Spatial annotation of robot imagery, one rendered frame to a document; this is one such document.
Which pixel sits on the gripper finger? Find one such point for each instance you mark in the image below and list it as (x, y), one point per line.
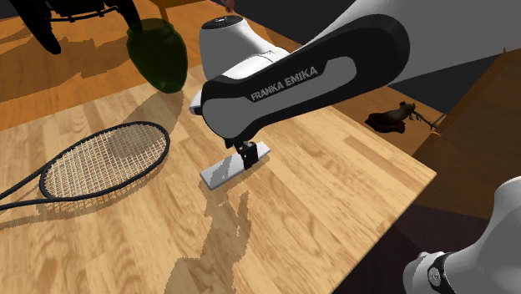
(249, 156)

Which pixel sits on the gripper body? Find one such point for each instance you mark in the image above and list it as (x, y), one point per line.
(233, 143)

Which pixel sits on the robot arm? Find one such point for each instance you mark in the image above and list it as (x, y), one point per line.
(293, 61)

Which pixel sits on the grey flat tablet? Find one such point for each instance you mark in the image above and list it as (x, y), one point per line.
(222, 173)

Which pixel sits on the dark green vase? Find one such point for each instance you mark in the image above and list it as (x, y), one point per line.
(158, 57)

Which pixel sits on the black tennis racket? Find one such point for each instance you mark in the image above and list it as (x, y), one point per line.
(104, 161)

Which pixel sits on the brown animal figure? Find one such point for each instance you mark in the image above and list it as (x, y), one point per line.
(390, 118)

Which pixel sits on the brown wooden cabinet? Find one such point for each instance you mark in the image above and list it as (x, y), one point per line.
(476, 134)

